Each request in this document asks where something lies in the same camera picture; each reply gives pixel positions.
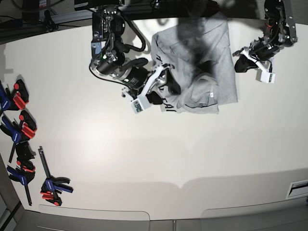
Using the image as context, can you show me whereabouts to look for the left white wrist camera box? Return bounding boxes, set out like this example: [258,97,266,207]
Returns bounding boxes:
[256,70,276,84]

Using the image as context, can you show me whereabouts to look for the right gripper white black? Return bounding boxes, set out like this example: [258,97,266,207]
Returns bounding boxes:
[122,64,181,105]

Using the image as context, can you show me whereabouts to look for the grey T-shirt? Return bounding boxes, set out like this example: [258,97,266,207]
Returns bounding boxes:
[151,13,238,114]

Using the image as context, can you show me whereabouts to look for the aluminium extrusion rail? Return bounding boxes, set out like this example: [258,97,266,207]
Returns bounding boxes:
[51,5,155,24]

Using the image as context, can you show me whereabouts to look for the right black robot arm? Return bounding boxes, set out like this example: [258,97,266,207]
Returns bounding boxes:
[89,4,181,109]

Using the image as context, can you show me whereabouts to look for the top blue red bar clamp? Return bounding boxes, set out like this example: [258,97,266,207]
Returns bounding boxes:
[0,79,29,115]

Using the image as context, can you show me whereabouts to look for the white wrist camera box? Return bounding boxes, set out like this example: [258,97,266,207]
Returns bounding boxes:
[256,70,276,84]
[130,96,151,114]

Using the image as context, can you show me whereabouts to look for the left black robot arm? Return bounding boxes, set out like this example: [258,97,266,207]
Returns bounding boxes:
[232,0,298,73]

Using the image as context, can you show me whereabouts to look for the right blue red bar clamp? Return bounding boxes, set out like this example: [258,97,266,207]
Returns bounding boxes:
[38,146,74,206]

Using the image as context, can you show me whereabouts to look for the white slotted wall plate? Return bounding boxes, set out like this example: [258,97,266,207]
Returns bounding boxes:
[286,180,308,200]

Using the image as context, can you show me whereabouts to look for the blue red bar clamp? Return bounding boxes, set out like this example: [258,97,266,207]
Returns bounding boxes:
[38,146,74,206]
[6,141,36,206]
[0,79,29,115]
[0,109,37,163]

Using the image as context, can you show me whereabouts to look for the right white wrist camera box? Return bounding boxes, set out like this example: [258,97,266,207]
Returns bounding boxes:
[130,96,151,114]

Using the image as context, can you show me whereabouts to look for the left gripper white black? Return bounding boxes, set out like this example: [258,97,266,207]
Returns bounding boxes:
[232,41,277,73]

